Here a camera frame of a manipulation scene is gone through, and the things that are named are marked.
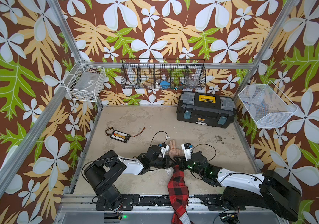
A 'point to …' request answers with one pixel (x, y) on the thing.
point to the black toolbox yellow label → (211, 109)
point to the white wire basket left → (84, 82)
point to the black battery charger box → (120, 136)
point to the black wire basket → (163, 73)
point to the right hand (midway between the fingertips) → (172, 158)
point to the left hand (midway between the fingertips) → (177, 162)
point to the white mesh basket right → (269, 107)
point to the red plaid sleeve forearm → (178, 192)
